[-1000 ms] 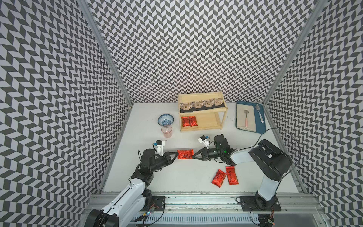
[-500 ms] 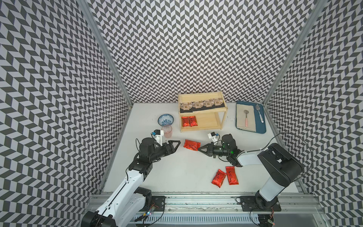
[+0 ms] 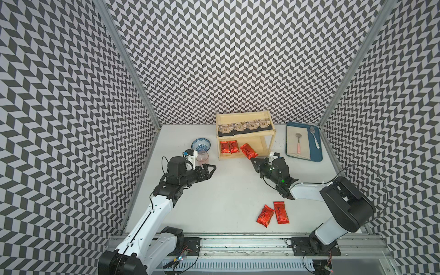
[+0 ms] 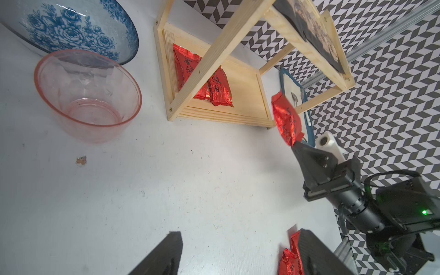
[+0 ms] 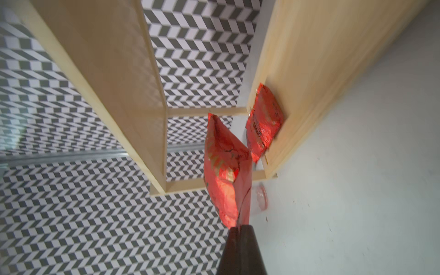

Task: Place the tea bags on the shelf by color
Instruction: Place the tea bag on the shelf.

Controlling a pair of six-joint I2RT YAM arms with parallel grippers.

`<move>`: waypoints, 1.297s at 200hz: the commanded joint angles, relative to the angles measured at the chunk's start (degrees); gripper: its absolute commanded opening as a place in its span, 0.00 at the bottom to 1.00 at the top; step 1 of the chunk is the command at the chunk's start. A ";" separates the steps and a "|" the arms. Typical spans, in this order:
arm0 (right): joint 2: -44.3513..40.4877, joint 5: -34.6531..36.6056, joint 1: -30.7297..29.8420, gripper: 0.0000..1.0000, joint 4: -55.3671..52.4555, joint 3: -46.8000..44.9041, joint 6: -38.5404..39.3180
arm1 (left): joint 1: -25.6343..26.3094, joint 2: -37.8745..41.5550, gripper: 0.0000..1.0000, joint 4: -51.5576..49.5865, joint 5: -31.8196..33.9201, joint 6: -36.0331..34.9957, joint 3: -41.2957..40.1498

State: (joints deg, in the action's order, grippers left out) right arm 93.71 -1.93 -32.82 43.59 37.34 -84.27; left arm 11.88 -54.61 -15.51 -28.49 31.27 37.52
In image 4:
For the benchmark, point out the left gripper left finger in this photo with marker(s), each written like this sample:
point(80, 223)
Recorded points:
point(164, 259)

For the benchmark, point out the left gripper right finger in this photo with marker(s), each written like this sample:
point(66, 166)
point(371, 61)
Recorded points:
point(316, 258)

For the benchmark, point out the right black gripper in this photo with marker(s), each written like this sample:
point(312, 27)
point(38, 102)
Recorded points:
point(320, 168)

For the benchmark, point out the red tea bag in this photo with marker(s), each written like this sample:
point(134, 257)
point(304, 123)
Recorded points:
point(220, 90)
point(289, 264)
point(287, 119)
point(185, 63)
point(295, 247)

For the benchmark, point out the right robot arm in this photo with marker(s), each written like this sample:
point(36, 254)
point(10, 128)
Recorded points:
point(392, 217)

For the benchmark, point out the wooden two-tier shelf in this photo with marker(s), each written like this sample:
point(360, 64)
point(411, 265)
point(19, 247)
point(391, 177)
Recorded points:
point(250, 104)

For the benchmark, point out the teal tray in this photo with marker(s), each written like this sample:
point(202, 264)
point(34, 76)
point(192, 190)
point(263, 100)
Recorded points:
point(296, 95)

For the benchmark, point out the pink transparent cup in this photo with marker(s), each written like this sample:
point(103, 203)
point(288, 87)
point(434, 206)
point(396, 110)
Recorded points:
point(91, 97)

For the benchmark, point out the blue white ceramic bowl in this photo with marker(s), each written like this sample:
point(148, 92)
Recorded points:
point(102, 27)

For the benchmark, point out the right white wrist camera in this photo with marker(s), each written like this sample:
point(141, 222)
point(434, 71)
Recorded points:
point(329, 143)

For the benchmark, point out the pink handled spoon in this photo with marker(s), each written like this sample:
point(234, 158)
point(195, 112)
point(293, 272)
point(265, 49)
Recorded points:
point(295, 99)

